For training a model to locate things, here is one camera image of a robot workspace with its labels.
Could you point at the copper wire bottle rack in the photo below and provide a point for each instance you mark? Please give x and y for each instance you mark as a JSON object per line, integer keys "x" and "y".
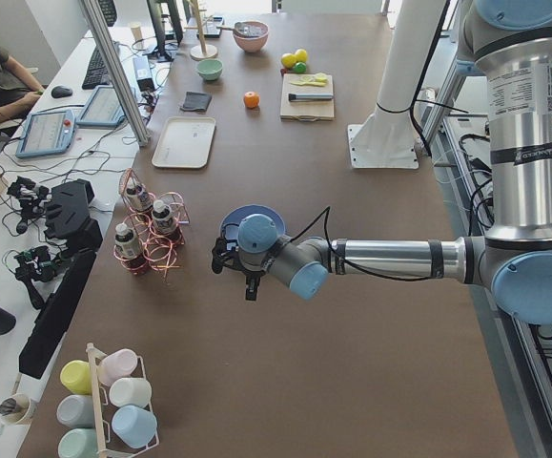
{"x": 159, "y": 251}

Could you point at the teach pendant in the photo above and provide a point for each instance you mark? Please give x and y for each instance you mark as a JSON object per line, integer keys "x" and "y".
{"x": 46, "y": 134}
{"x": 102, "y": 110}

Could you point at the white cup rack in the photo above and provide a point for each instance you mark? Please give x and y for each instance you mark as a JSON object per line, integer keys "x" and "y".
{"x": 108, "y": 443}

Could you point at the upper whole lemon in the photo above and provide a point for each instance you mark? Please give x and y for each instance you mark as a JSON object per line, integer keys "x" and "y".
{"x": 301, "y": 55}

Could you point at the aluminium frame post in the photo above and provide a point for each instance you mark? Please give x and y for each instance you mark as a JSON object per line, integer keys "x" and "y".
{"x": 103, "y": 41}

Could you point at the black computer mouse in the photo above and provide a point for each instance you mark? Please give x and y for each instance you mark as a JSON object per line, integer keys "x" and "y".
{"x": 61, "y": 91}

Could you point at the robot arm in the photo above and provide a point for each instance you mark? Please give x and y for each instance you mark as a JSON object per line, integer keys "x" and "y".
{"x": 510, "y": 43}

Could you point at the white cup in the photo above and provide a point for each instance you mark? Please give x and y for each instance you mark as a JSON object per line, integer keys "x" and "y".
{"x": 131, "y": 391}

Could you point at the cream rabbit tray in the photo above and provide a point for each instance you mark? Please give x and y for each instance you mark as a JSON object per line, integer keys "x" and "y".
{"x": 184, "y": 143}

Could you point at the steel muddler black tip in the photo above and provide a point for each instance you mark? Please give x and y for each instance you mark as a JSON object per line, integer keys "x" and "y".
{"x": 309, "y": 97}

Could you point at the blue cup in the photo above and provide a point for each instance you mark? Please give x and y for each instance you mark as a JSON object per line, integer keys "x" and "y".
{"x": 135, "y": 426}

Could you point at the pink cup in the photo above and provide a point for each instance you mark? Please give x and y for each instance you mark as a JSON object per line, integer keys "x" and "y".
{"x": 119, "y": 364}

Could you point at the right rear tea bottle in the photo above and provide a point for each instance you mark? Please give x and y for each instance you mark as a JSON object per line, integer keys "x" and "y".
{"x": 140, "y": 200}

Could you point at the whole lemon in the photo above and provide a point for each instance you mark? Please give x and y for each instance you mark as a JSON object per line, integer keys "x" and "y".
{"x": 301, "y": 55}
{"x": 288, "y": 60}

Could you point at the lower whole lemon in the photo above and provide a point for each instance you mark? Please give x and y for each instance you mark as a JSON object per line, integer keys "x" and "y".
{"x": 288, "y": 60}

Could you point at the grey folded cloth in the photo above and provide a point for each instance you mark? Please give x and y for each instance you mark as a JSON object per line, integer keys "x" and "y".
{"x": 196, "y": 102}

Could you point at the paper cup with utensils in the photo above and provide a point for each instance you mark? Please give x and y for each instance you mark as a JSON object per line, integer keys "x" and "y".
{"x": 18, "y": 409}

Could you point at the right teach pendant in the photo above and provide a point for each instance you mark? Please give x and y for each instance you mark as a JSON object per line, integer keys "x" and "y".
{"x": 102, "y": 110}

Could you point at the black keyboard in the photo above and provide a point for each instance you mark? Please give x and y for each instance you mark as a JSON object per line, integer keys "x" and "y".
{"x": 96, "y": 73}

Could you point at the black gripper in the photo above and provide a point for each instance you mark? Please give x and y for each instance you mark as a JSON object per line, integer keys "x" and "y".
{"x": 251, "y": 274}

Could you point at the pink mixing bowl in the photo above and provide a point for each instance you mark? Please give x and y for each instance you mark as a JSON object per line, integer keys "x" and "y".
{"x": 250, "y": 36}

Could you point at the green ceramic bowl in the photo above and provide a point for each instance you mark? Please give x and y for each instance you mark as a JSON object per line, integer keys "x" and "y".
{"x": 209, "y": 69}

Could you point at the grey cup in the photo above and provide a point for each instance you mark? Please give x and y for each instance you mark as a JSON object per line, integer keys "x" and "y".
{"x": 76, "y": 411}

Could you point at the wooden cutting board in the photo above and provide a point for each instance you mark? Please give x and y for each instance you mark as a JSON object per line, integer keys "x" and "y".
{"x": 308, "y": 110}

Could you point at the left teach pendant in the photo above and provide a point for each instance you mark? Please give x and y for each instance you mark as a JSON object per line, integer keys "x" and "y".
{"x": 46, "y": 134}

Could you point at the mint green cup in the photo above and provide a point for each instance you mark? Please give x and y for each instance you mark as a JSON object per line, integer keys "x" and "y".
{"x": 78, "y": 443}

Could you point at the green lime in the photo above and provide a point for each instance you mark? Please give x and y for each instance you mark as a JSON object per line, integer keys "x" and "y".
{"x": 300, "y": 67}

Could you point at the orange mandarin fruit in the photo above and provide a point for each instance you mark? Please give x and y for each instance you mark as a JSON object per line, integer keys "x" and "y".
{"x": 251, "y": 100}

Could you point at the front tea bottle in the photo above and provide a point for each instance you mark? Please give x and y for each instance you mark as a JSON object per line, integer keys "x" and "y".
{"x": 129, "y": 250}

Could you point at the white camera mast column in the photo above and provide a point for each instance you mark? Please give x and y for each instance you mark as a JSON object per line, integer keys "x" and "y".
{"x": 418, "y": 25}

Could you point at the blue round plate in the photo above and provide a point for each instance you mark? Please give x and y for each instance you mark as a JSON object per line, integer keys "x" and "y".
{"x": 229, "y": 225}

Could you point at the wooden stand with base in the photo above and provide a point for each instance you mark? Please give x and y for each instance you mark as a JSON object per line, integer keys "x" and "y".
{"x": 203, "y": 50}

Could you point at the yellow cup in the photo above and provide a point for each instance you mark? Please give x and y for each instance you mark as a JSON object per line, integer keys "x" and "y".
{"x": 75, "y": 376}

